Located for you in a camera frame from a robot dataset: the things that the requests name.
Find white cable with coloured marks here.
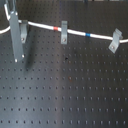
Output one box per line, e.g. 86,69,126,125
0,0,128,43

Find right grey cable clip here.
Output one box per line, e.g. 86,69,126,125
109,29,123,53

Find middle grey cable clip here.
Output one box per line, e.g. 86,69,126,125
61,21,68,45

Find left grey cable clip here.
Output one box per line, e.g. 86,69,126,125
20,20,28,43

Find grey cable clip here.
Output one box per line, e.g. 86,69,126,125
109,29,123,53
20,20,28,43
61,21,68,45

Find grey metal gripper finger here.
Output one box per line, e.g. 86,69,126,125
9,11,24,62

